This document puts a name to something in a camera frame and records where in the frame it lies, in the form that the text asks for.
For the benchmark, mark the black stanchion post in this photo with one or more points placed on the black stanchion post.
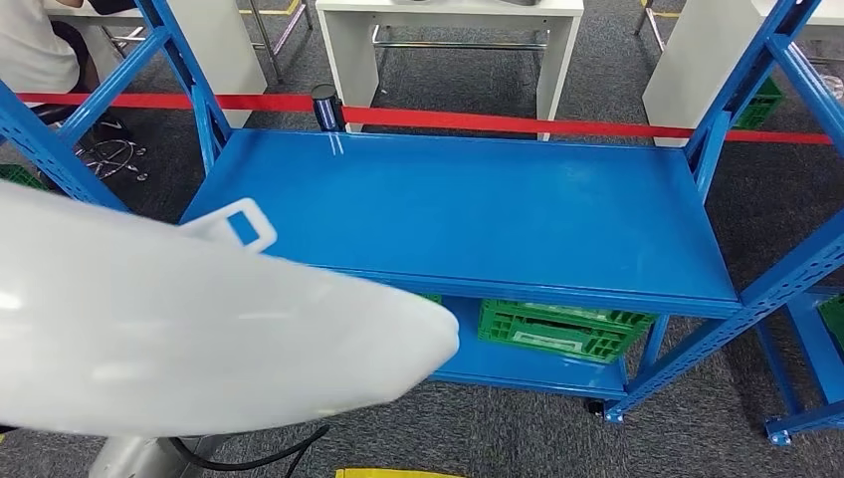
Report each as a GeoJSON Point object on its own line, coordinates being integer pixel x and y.
{"type": "Point", "coordinates": [326, 105]}

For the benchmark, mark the white plastic car part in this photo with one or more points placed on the white plastic car part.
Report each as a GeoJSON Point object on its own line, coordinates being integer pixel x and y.
{"type": "Point", "coordinates": [198, 330]}

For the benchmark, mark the blue steel shelf rack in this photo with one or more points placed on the blue steel shelf rack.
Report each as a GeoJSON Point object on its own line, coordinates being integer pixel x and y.
{"type": "Point", "coordinates": [461, 211]}
{"type": "Point", "coordinates": [804, 356]}

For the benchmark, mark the office chair chrome base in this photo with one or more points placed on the office chair chrome base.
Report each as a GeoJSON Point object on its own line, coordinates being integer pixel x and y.
{"type": "Point", "coordinates": [109, 158]}

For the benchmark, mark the green plastic crate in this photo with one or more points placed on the green plastic crate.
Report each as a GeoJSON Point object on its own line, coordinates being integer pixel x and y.
{"type": "Point", "coordinates": [560, 330]}
{"type": "Point", "coordinates": [432, 299]}
{"type": "Point", "coordinates": [758, 105]}
{"type": "Point", "coordinates": [16, 177]}
{"type": "Point", "coordinates": [834, 320]}

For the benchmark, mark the white table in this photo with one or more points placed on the white table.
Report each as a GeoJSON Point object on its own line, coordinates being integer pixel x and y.
{"type": "Point", "coordinates": [686, 66]}
{"type": "Point", "coordinates": [349, 53]}
{"type": "Point", "coordinates": [217, 53]}

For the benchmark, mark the person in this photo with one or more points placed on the person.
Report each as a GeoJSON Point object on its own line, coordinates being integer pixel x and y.
{"type": "Point", "coordinates": [33, 46]}

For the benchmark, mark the red barrier belt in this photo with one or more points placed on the red barrier belt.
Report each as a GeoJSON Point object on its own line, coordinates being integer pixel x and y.
{"type": "Point", "coordinates": [461, 122]}

